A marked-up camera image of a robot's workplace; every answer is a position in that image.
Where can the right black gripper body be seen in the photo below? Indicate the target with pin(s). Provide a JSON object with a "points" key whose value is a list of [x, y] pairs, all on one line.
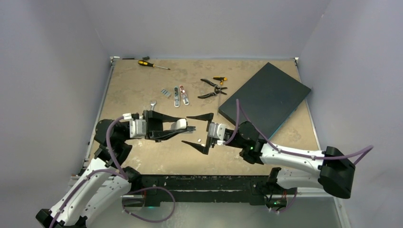
{"points": [[211, 141]]}

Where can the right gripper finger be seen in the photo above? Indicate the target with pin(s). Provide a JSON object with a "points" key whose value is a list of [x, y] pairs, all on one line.
{"points": [[199, 147], [203, 117]]}

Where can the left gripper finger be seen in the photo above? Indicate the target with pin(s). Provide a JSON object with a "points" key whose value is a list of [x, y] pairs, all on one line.
{"points": [[163, 118], [168, 134]]}

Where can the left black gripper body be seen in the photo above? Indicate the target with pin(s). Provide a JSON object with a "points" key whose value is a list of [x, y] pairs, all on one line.
{"points": [[150, 123]]}

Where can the pink white stapler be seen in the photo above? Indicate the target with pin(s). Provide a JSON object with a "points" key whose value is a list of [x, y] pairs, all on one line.
{"points": [[180, 124]]}

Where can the red silver stapler insert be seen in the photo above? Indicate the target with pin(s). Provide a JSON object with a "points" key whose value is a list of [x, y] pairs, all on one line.
{"points": [[184, 95]]}

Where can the silver stapler magazine tray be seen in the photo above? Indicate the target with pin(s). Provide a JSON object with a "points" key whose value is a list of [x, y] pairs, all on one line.
{"points": [[176, 97]]}

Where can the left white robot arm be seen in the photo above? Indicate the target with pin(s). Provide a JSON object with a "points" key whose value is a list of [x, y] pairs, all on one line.
{"points": [[104, 180]]}

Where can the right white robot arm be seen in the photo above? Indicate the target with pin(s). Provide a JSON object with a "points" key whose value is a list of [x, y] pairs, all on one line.
{"points": [[293, 168]]}

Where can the silver open-end wrench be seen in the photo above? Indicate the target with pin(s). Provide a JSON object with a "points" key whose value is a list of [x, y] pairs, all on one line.
{"points": [[152, 104]]}

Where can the silver staple strip block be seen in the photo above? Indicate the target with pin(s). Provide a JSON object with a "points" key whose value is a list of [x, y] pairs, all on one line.
{"points": [[165, 92]]}

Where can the small yellow black screwdriver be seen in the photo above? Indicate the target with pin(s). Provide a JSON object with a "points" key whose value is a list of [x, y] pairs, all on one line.
{"points": [[220, 79]]}

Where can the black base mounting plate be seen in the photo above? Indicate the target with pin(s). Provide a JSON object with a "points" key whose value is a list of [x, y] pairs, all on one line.
{"points": [[252, 189]]}

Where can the black flat box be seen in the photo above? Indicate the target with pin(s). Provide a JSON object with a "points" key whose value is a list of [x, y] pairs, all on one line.
{"points": [[268, 99]]}

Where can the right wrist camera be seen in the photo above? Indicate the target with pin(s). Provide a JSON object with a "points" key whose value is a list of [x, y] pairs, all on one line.
{"points": [[216, 131]]}

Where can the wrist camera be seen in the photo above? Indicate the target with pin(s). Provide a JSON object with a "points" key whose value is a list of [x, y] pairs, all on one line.
{"points": [[216, 131], [137, 125]]}

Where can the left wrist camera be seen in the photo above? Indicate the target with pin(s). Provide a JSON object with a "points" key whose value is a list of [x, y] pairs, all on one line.
{"points": [[137, 125]]}

